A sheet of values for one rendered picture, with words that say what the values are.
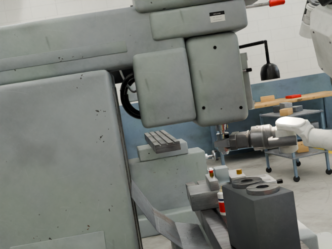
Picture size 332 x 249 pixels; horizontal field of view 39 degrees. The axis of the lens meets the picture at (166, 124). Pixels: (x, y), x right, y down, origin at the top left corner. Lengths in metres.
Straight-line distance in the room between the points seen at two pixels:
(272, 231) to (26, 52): 0.97
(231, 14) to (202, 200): 0.73
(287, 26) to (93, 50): 7.29
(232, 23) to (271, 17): 7.03
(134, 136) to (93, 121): 6.76
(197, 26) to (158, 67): 0.19
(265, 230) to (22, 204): 0.76
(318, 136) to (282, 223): 0.44
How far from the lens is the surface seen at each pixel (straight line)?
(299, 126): 1.65
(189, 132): 8.30
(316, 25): 1.54
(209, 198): 1.87
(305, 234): 1.74
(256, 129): 1.70
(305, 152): 6.26
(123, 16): 1.61
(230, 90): 1.64
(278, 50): 8.64
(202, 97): 1.63
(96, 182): 1.51
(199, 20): 1.62
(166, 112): 1.59
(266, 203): 1.26
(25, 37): 1.64
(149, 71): 1.59
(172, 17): 1.61
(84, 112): 1.49
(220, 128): 1.72
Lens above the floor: 1.49
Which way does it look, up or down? 5 degrees down
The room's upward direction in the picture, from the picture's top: 9 degrees counter-clockwise
